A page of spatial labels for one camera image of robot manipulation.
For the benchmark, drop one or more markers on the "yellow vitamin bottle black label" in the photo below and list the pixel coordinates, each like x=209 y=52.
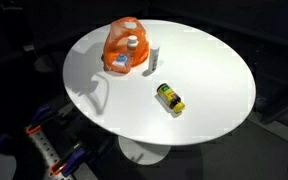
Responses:
x=169 y=96

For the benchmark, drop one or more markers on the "white cylindrical bottle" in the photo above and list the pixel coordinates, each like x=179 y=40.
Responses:
x=154 y=58

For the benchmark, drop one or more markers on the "blue white packet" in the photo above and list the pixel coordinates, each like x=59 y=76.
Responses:
x=121 y=60

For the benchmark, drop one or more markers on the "orange plastic bag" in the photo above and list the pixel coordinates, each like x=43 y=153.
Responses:
x=116 y=45

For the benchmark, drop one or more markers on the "white round table base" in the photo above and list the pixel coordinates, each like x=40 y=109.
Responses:
x=144 y=155

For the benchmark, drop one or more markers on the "blue clamp orange tip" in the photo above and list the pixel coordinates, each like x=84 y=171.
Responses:
x=39 y=115
x=74 y=158

